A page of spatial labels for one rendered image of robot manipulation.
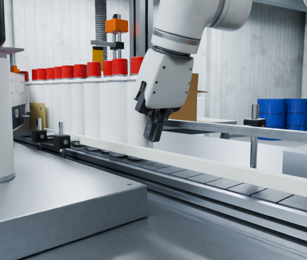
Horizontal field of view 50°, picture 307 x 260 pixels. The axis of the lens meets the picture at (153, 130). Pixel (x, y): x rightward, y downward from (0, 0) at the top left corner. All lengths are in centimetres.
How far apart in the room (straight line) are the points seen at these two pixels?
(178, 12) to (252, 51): 730
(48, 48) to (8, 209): 507
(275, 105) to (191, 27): 667
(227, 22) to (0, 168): 43
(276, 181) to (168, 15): 30
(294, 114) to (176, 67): 704
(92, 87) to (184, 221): 40
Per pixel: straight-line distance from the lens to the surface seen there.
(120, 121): 68
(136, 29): 88
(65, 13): 561
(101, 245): 43
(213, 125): 57
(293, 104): 757
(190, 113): 252
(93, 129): 77
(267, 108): 718
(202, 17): 56
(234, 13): 59
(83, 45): 562
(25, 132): 106
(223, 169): 48
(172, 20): 55
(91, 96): 76
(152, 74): 56
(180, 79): 59
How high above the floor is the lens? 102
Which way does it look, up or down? 7 degrees down
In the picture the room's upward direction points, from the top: straight up
